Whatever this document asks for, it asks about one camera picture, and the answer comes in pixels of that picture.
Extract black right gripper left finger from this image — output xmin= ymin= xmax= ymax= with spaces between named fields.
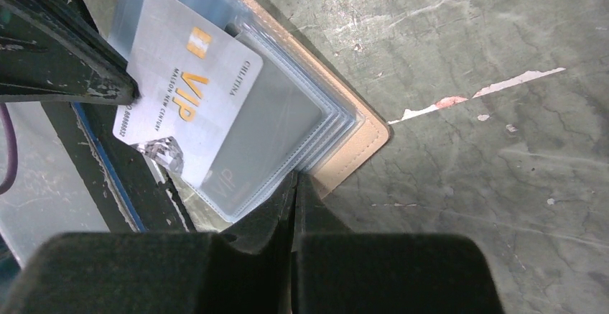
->
xmin=1 ymin=172 xmax=297 ymax=313

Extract blue credit cards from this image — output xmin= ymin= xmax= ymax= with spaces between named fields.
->
xmin=109 ymin=0 xmax=355 ymax=222

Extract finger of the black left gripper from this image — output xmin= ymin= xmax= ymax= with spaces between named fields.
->
xmin=1 ymin=0 xmax=139 ymax=106

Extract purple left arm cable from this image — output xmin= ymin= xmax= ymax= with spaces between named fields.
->
xmin=0 ymin=103 xmax=19 ymax=195

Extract silver VIP credit card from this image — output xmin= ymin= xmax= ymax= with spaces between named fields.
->
xmin=113 ymin=0 xmax=264 ymax=186

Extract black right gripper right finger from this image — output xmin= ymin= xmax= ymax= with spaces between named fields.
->
xmin=292 ymin=174 xmax=504 ymax=313

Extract tan leather card holder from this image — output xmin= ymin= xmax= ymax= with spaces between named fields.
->
xmin=242 ymin=0 xmax=390 ymax=198

